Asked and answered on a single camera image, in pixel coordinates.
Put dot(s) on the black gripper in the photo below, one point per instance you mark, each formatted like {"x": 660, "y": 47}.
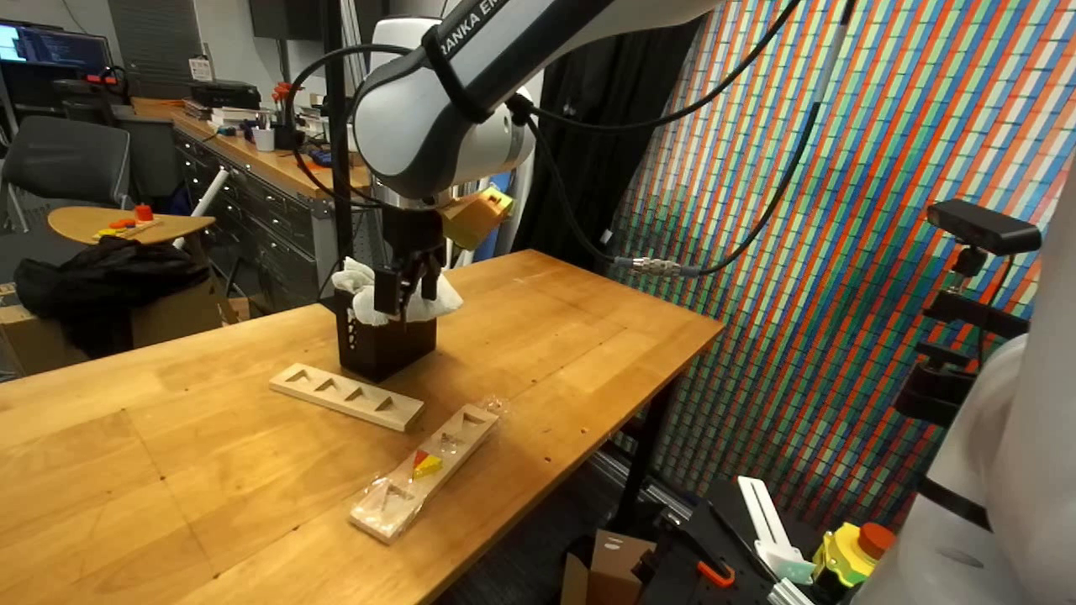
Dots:
{"x": 415, "y": 251}

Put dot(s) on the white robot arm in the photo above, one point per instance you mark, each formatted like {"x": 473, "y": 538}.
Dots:
{"x": 443, "y": 111}

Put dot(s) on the black box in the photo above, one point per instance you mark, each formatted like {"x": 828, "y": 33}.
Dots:
{"x": 380, "y": 352}

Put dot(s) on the cardboard box under table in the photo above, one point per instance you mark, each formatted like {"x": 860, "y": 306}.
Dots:
{"x": 607, "y": 569}

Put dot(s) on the plain wooden puzzle board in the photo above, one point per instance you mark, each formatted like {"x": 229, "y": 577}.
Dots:
{"x": 347, "y": 395}

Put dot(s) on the red yellow triangle piece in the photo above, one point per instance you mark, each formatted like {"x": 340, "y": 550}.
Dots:
{"x": 426, "y": 461}

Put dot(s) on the black vertical pole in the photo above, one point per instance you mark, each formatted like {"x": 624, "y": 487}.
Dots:
{"x": 336, "y": 150}

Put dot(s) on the wooden puzzle board with triangle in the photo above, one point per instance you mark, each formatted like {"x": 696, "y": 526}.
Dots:
{"x": 391, "y": 502}

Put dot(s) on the round wooden stool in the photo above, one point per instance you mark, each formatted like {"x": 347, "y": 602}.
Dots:
{"x": 89, "y": 222}

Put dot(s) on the black bag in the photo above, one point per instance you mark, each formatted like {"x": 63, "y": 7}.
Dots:
{"x": 95, "y": 290}

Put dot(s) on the grey office chair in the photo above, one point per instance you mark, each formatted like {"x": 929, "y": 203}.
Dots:
{"x": 66, "y": 158}

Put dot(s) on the yellow emergency stop button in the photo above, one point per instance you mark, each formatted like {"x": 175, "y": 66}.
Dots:
{"x": 853, "y": 554}

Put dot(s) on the black camera on stand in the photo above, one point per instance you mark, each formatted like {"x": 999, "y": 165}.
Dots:
{"x": 944, "y": 377}

